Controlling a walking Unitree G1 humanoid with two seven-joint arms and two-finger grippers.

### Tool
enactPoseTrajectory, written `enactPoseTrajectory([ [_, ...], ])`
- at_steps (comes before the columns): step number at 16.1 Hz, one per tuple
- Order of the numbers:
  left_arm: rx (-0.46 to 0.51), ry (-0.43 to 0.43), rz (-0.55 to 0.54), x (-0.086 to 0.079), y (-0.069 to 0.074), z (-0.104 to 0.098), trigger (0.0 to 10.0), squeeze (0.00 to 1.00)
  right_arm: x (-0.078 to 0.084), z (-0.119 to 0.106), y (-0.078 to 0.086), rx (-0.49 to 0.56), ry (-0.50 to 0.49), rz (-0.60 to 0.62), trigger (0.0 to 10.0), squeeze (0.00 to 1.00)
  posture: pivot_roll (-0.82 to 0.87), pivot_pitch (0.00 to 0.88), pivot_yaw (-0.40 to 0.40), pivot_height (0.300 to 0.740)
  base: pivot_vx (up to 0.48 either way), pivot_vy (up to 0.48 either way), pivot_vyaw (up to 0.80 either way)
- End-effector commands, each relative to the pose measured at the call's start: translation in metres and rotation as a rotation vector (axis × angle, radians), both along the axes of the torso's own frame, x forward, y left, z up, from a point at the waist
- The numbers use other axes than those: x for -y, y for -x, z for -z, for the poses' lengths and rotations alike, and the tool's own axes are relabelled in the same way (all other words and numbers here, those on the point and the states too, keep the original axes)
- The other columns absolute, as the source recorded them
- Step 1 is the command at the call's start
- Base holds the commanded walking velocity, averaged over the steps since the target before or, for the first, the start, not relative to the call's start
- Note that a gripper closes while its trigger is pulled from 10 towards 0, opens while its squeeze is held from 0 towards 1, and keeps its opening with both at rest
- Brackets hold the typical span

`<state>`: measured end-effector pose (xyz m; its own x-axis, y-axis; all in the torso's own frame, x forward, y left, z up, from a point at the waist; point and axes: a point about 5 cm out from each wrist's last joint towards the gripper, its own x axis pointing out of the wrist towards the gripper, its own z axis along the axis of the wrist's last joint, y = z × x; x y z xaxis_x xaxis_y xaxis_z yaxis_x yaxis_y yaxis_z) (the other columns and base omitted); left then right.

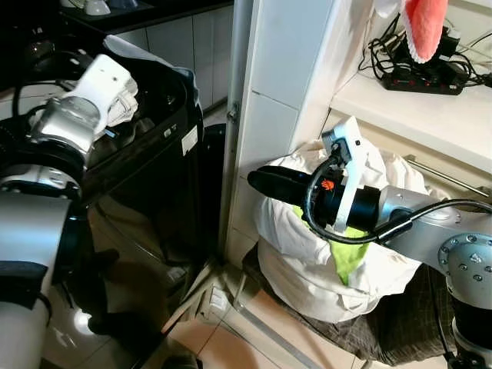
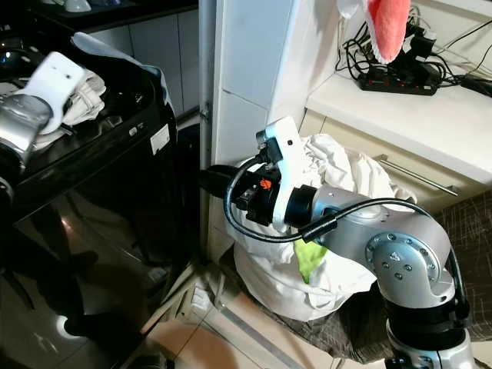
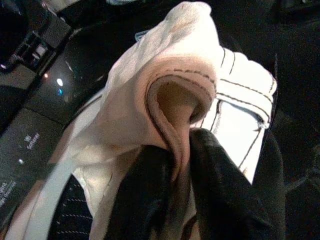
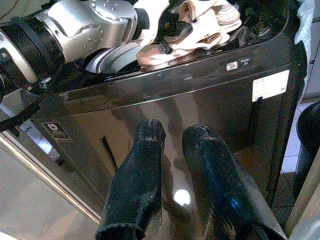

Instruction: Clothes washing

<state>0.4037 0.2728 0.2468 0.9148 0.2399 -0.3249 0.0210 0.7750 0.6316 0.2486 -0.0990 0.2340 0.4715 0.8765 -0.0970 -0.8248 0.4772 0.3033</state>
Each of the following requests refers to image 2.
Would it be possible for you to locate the white washer sticker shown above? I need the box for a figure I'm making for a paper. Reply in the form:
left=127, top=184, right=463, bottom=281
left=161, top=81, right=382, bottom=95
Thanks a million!
left=151, top=124, right=172, bottom=155

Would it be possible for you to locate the small white garment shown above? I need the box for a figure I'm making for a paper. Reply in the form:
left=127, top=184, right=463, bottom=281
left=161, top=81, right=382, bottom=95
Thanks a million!
left=58, top=68, right=108, bottom=129

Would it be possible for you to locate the black power strip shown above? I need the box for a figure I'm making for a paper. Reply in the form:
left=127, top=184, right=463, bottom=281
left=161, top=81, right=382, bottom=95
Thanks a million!
left=357, top=63, right=444, bottom=96

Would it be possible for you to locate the lime green cloth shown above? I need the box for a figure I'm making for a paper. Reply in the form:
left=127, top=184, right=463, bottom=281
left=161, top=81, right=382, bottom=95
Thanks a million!
left=291, top=237, right=330, bottom=285

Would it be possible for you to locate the white cup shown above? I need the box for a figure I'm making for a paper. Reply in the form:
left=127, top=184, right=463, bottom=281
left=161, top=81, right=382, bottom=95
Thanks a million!
left=65, top=0, right=94, bottom=13

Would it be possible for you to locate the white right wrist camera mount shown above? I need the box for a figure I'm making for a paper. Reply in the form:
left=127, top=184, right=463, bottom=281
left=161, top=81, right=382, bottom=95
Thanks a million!
left=256, top=116, right=310, bottom=233

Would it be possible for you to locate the black top-loading washing machine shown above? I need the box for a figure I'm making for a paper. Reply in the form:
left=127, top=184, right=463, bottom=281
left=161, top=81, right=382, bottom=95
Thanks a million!
left=0, top=32, right=179, bottom=369

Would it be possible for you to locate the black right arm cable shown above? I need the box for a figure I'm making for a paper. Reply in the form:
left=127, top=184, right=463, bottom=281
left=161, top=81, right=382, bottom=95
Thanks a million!
left=224, top=165, right=434, bottom=244

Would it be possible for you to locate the large white laundry cloth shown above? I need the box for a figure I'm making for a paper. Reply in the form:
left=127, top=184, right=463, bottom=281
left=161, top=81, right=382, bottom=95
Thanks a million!
left=233, top=133, right=419, bottom=322

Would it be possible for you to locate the cream cabinet with drawer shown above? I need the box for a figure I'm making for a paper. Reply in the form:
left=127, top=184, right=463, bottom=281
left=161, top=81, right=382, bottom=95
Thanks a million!
left=298, top=71, right=492, bottom=216

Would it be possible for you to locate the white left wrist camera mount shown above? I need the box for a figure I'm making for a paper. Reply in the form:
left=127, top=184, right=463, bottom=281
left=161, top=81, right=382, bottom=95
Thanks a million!
left=18, top=52, right=87, bottom=133

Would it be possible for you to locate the silver drawer handle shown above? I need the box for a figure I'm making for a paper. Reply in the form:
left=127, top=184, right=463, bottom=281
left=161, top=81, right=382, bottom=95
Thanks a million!
left=375, top=153, right=448, bottom=198

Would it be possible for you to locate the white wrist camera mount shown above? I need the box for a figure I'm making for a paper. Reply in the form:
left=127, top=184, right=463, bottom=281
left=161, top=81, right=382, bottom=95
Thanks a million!
left=256, top=116, right=310, bottom=233
left=18, top=52, right=87, bottom=133

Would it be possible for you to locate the red hanging cloth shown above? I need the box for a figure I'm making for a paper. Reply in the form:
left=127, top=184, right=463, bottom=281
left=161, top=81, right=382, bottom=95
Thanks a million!
left=364, top=0, right=413, bottom=65

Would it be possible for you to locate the white hanging cloth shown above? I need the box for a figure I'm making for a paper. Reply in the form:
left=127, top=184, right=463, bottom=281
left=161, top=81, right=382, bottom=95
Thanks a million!
left=336, top=0, right=370, bottom=20

